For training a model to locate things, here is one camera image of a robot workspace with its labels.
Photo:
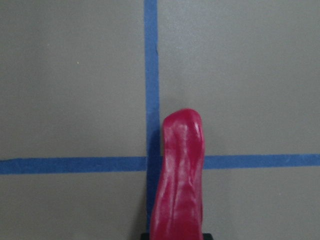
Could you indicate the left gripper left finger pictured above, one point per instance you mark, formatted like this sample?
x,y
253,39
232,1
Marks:
x,y
145,236

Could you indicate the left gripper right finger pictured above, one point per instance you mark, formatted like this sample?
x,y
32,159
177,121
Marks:
x,y
207,236

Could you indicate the red chili pepper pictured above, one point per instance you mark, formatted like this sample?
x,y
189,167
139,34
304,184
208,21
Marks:
x,y
177,213

